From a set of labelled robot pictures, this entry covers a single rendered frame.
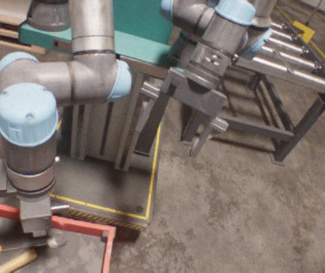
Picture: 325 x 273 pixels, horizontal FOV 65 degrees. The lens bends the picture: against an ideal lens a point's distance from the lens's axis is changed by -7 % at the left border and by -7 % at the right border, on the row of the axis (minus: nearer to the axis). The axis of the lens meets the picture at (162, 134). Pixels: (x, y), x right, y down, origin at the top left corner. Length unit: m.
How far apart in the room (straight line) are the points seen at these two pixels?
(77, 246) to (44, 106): 0.44
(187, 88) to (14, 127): 0.34
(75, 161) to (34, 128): 1.26
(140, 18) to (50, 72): 0.62
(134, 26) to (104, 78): 0.59
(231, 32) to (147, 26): 0.53
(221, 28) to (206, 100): 0.14
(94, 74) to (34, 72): 0.09
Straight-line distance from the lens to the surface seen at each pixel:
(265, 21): 0.84
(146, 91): 0.56
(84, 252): 0.71
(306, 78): 2.22
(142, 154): 1.68
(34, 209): 0.47
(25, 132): 0.35
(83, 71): 0.46
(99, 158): 1.62
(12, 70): 0.45
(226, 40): 0.54
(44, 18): 0.96
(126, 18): 1.03
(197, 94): 0.56
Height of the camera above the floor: 1.56
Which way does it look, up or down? 41 degrees down
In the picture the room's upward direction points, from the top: 21 degrees clockwise
